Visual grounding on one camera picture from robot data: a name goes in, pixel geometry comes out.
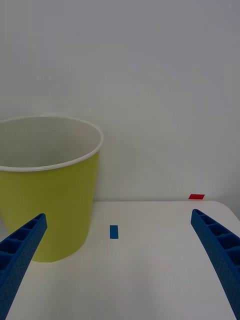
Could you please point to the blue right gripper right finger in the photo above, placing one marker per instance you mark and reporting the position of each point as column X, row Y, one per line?
column 221, row 252

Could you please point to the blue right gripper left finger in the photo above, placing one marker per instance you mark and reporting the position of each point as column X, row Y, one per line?
column 22, row 252

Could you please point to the yellow-green plastic waste bin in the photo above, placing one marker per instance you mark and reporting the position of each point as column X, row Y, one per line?
column 55, row 205

